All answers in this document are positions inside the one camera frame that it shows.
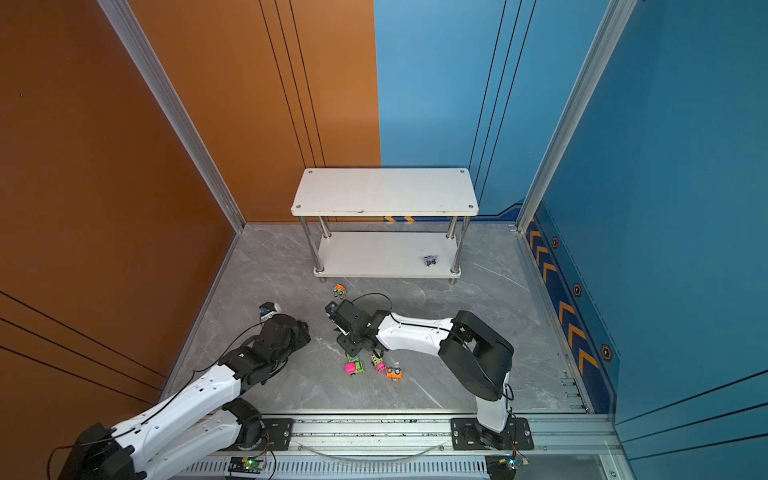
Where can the pink green toy truck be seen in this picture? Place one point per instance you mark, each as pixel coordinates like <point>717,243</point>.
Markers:
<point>353,367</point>

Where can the orange round toy car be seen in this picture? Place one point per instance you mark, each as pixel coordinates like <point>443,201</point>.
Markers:
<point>394,372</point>

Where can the white two-tier shelf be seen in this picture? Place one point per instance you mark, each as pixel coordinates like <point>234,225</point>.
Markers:
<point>386,193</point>

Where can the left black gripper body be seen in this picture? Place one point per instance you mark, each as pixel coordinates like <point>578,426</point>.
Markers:
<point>300,339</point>

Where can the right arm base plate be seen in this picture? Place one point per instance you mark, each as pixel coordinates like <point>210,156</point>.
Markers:
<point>467,434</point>

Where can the green pink toy car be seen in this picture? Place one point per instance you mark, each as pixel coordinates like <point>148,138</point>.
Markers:
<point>378,364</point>

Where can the purple toy car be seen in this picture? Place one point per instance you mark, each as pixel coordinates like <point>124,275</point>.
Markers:
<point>430,260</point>

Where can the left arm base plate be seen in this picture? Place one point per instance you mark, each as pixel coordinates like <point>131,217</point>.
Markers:
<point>270,433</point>

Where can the aluminium corner post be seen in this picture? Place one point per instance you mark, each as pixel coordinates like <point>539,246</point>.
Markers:
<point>608,34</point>
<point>129,31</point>

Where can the circuit board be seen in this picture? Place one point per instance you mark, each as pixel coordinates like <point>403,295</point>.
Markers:
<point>505,467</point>
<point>246,465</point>

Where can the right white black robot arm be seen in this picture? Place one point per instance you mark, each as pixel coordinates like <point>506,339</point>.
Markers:
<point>479,357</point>

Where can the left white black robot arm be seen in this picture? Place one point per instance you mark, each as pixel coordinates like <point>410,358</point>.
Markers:
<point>207,415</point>

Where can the aluminium front rail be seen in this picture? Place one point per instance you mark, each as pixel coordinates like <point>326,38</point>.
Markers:
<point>343,437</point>

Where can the right circuit board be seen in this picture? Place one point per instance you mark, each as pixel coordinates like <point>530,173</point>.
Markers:
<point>505,467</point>

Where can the orange green wheeled toy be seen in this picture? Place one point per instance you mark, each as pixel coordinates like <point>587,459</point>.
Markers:
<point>339,291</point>

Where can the left aluminium corner post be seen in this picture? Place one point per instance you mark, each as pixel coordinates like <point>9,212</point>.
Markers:
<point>129,31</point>

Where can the right aluminium corner post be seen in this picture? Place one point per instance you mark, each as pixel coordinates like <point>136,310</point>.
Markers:
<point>608,34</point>

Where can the left circuit board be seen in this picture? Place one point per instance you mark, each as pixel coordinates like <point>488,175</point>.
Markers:
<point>246,465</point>

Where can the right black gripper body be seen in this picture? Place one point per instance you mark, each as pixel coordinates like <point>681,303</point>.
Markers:
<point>349,343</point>

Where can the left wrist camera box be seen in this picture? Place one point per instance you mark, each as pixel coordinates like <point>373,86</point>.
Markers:
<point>267,310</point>

